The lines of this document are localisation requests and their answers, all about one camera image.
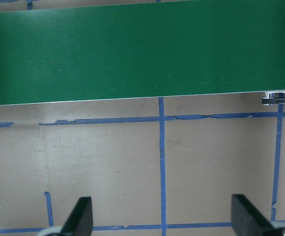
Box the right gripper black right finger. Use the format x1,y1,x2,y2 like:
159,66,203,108
231,194,275,236

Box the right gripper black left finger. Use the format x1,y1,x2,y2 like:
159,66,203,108
61,197,93,236

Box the green conveyor belt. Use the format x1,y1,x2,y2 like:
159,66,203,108
0,0,285,105

